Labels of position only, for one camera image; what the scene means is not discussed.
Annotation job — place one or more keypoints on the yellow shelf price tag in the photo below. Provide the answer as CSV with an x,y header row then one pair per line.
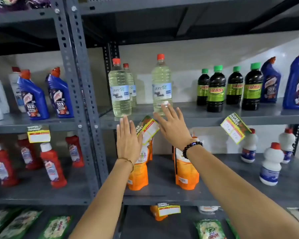
x,y
149,129
234,128
168,210
38,135

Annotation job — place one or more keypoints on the person's right hand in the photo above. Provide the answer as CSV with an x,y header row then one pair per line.
x,y
175,133

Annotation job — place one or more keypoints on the person's left hand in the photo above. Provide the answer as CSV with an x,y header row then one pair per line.
x,y
128,144

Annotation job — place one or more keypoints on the person's left forearm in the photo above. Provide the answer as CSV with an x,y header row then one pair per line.
x,y
102,204

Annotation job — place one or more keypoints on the white blue-label bleach bottle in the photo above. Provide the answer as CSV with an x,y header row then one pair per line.
x,y
287,144
271,166
249,149

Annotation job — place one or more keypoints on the tall white red-capped bottle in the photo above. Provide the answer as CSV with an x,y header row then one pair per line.
x,y
15,84

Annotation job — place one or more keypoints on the blue toilet cleaner bottle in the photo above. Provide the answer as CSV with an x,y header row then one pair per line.
x,y
61,97
297,87
270,84
33,99

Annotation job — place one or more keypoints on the grey metal shelf rack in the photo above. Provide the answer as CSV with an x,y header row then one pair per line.
x,y
64,47
201,119

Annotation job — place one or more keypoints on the person's left little finger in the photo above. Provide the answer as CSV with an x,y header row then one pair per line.
x,y
118,133

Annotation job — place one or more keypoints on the orange refill pouch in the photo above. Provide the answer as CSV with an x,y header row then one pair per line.
x,y
186,174
150,151
139,176
155,214

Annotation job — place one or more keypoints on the person's right middle finger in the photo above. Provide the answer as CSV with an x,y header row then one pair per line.
x,y
173,112

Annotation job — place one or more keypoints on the green detergent packet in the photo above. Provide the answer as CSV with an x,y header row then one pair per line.
x,y
55,227
0,220
231,228
210,230
20,225

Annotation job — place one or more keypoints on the person's right thumb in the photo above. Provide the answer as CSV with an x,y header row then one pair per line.
x,y
159,119

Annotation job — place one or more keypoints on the dark bottle with green cap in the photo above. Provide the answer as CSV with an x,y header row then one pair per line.
x,y
252,92
234,89
216,94
202,89

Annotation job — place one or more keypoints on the person's left middle finger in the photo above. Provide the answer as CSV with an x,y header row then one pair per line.
x,y
127,128

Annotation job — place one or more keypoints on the white pouch on shelf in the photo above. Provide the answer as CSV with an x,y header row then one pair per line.
x,y
208,209

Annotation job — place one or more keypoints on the red cleaner bottle white cap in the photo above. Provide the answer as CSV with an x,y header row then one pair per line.
x,y
27,154
52,166
75,151
2,166

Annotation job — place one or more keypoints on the person's right forearm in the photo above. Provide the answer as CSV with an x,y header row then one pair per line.
x,y
239,196

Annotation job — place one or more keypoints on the person's right little finger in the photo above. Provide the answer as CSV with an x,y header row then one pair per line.
x,y
184,123

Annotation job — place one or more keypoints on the person's left thumb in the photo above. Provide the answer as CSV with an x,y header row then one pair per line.
x,y
140,141

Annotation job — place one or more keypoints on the clear bottle with red cap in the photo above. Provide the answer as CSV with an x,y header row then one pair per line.
x,y
119,97
132,87
162,82

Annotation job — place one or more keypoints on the purple detergent packet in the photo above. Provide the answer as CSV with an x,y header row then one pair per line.
x,y
5,3
38,1

